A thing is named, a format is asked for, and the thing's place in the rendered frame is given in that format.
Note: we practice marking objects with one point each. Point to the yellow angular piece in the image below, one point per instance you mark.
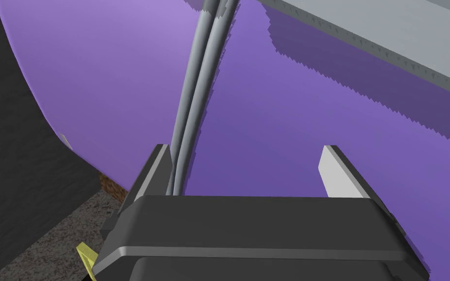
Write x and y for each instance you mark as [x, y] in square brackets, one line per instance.
[88, 257]

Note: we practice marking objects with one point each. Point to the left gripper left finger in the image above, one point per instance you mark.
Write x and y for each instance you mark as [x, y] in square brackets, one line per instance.
[154, 171]

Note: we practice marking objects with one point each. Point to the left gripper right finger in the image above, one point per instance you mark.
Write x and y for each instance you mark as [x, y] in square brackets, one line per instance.
[340, 179]

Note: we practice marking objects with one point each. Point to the purple cupboard door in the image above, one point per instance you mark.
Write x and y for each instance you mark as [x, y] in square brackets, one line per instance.
[287, 136]

